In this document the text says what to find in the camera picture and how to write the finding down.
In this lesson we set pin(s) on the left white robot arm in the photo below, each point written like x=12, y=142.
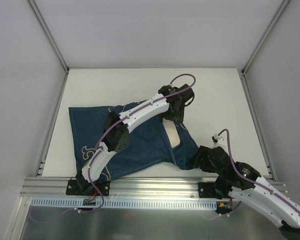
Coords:
x=168, y=105

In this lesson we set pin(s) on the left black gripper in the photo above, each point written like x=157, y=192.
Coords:
x=174, y=116

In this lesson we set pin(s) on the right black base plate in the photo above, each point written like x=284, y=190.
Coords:
x=207, y=191

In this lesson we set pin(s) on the white slotted cable duct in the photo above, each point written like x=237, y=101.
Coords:
x=119, y=203

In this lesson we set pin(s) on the aluminium mounting rail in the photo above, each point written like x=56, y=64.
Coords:
x=161, y=182

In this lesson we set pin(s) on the aluminium frame post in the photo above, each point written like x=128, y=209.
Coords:
x=266, y=34
x=47, y=33

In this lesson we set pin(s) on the left aluminium frame post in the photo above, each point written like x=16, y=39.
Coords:
x=47, y=33

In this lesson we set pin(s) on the cream white pillow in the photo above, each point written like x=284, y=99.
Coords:
x=171, y=132

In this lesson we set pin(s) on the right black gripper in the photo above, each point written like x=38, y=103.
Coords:
x=202, y=158

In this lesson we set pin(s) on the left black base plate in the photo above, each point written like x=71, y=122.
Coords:
x=75, y=189

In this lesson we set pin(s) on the blue whale pillowcase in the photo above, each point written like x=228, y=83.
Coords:
x=149, y=143

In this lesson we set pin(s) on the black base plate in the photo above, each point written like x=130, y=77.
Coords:
x=207, y=191
x=75, y=189

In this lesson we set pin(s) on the right aluminium frame post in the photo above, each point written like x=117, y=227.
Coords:
x=266, y=34

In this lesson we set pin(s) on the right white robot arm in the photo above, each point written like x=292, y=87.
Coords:
x=240, y=181

